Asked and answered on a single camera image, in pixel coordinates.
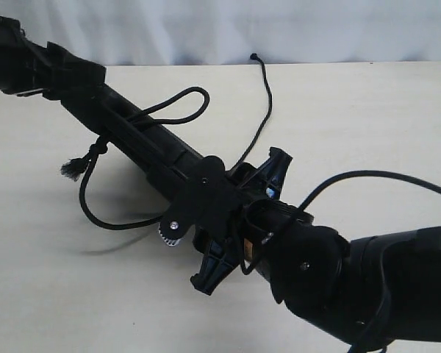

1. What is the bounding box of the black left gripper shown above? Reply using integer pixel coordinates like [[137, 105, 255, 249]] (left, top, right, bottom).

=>
[[0, 16, 107, 101]]

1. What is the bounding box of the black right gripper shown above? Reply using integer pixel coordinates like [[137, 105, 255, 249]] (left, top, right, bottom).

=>
[[190, 147, 314, 295]]

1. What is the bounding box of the black cord with loop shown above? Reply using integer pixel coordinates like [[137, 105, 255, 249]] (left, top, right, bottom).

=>
[[60, 52, 275, 232]]

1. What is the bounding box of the black plastic carrying case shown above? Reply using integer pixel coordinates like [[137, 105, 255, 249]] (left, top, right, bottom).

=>
[[61, 85, 210, 181]]

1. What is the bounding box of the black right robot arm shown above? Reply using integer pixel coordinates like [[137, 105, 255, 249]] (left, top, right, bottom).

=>
[[188, 149, 441, 352]]

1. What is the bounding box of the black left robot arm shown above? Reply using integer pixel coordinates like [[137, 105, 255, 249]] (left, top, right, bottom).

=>
[[0, 16, 107, 101]]

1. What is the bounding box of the white backdrop curtain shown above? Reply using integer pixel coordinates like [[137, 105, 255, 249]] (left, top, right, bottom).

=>
[[0, 1, 441, 65]]

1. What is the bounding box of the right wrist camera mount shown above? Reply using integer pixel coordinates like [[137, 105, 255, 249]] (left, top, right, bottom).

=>
[[159, 156, 241, 246]]

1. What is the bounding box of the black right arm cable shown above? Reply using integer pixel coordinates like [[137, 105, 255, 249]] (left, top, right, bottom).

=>
[[242, 169, 441, 353]]

